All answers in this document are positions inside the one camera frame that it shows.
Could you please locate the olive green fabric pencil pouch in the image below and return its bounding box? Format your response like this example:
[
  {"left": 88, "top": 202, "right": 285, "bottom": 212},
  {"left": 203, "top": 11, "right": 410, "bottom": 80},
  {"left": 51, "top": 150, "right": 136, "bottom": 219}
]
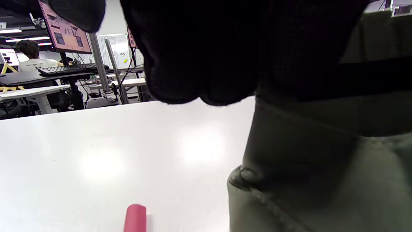
[{"left": 227, "top": 10, "right": 412, "bottom": 232}]

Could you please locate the white standing desk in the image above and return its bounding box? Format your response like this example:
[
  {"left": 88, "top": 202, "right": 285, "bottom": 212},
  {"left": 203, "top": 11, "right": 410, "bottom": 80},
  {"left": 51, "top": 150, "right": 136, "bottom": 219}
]
[{"left": 0, "top": 84, "right": 72, "bottom": 115}]

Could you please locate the black curved standing desk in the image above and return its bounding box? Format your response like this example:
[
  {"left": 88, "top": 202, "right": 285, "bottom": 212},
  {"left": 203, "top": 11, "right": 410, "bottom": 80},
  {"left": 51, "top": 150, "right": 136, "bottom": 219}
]
[{"left": 0, "top": 68, "right": 115, "bottom": 110}]

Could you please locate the black keyboard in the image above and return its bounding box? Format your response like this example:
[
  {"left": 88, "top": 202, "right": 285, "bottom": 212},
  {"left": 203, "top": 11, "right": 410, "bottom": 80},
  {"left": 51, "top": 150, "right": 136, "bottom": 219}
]
[{"left": 38, "top": 63, "right": 113, "bottom": 77}]

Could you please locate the yellow wooden stand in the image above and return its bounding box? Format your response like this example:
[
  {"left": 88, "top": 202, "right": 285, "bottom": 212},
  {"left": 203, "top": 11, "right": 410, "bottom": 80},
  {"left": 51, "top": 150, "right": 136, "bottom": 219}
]
[{"left": 0, "top": 63, "right": 25, "bottom": 94}]

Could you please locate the red white twist pen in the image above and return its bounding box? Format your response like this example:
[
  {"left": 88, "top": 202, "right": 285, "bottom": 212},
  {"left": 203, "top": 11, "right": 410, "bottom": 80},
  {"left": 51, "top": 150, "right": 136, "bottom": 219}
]
[{"left": 124, "top": 204, "right": 147, "bottom": 232}]

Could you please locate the aluminium frame post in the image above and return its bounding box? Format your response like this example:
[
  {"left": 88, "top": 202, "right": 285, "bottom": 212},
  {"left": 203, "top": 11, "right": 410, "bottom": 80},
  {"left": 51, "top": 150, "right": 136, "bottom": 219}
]
[
  {"left": 104, "top": 39, "right": 129, "bottom": 105},
  {"left": 88, "top": 32, "right": 111, "bottom": 94}
]

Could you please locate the person's left hand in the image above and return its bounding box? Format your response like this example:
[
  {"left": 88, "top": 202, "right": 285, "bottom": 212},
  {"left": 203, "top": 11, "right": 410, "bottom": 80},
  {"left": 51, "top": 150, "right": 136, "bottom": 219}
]
[{"left": 48, "top": 0, "right": 369, "bottom": 106}]

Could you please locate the computer monitor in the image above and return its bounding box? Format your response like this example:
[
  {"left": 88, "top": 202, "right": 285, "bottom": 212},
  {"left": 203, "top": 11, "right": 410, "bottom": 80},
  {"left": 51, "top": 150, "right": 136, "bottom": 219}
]
[{"left": 38, "top": 0, "right": 93, "bottom": 54}]

